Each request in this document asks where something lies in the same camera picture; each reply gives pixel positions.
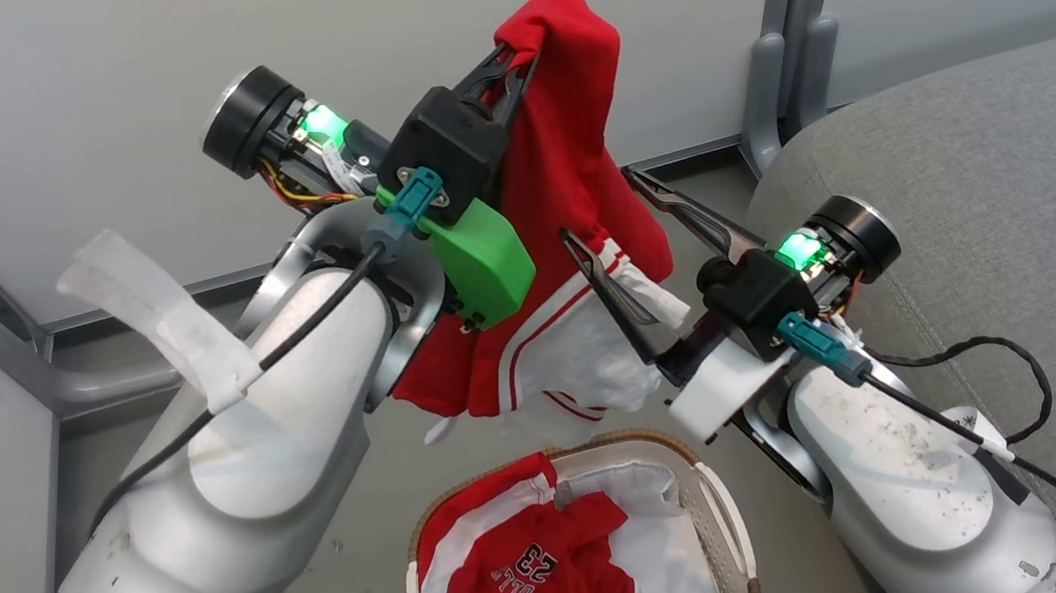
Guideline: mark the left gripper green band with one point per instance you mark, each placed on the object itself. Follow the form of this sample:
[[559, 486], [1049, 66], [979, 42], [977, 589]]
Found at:
[[455, 149]]

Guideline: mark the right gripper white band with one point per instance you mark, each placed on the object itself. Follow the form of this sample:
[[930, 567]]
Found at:
[[755, 299]]

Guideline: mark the red shorts with white stripes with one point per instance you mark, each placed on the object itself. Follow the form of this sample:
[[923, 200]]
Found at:
[[562, 161]]

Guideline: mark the red jersey with number 23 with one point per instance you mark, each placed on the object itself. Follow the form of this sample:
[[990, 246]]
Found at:
[[534, 588]]

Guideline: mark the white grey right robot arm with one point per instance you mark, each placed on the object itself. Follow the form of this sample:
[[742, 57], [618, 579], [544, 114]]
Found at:
[[895, 493]]

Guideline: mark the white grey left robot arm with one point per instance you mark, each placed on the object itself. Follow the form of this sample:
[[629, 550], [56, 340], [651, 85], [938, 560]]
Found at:
[[285, 447]]

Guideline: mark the white laundry basket brown rim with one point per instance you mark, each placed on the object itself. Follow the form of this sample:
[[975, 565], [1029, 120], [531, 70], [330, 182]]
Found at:
[[733, 533]]

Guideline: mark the white cloth basket liner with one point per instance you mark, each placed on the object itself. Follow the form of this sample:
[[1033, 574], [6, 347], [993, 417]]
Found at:
[[671, 561]]

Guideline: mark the grey fabric sofa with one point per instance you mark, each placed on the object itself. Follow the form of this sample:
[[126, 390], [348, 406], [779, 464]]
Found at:
[[1011, 207]]

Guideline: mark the translucent white tape strip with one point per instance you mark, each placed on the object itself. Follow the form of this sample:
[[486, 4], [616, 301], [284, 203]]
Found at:
[[163, 316]]

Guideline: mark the grey tubular support foot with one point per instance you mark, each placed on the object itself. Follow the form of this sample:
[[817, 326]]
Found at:
[[65, 383]]

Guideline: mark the grey partition post with feet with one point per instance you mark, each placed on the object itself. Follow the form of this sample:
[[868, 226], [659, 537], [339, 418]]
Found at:
[[792, 22]]

